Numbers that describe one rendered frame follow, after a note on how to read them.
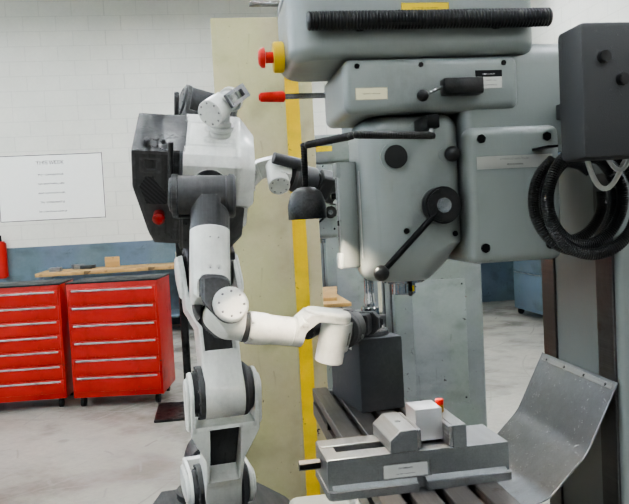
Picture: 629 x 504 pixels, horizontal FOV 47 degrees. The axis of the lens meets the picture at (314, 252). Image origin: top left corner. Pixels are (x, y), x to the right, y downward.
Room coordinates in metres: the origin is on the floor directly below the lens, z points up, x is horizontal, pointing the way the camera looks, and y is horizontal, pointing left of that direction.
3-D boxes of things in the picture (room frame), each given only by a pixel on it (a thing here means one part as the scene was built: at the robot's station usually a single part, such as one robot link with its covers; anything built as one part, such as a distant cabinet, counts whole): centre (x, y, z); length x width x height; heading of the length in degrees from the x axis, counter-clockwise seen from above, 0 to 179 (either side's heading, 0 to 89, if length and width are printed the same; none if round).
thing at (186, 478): (2.13, 0.32, 0.68); 0.21 x 0.20 x 0.13; 16
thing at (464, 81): (1.35, -0.26, 1.66); 0.12 x 0.04 x 0.04; 98
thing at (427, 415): (1.38, -0.19, 1.05); 0.06 x 0.05 x 0.06; 10
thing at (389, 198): (1.48, -0.18, 1.47); 0.21 x 0.19 x 0.32; 8
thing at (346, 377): (1.95, -0.12, 1.04); 0.22 x 0.12 x 0.20; 18
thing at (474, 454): (1.37, -0.16, 1.00); 0.35 x 0.15 x 0.11; 100
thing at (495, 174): (1.50, -0.37, 1.47); 0.24 x 0.19 x 0.26; 8
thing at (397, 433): (1.37, -0.14, 1.03); 0.12 x 0.06 x 0.04; 10
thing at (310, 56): (1.48, -0.19, 1.81); 0.47 x 0.26 x 0.16; 98
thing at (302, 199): (1.38, 0.01, 1.47); 0.07 x 0.07 x 0.06
